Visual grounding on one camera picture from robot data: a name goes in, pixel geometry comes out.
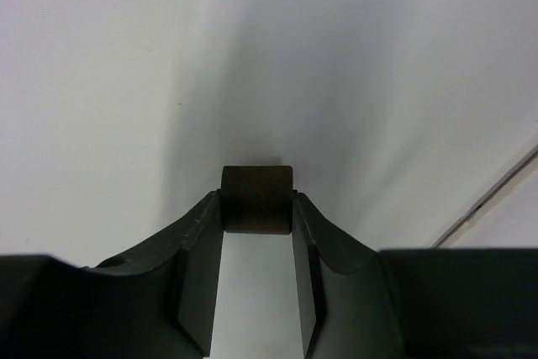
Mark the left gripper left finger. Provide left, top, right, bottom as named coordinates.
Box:
left=1, top=191, right=223, bottom=358

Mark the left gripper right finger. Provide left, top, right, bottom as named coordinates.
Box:
left=293, top=193, right=537, bottom=358

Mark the small dark wood block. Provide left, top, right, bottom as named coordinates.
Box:
left=220, top=166, right=293, bottom=235

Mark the aluminium frame rail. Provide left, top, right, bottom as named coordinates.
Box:
left=433, top=148, right=537, bottom=248

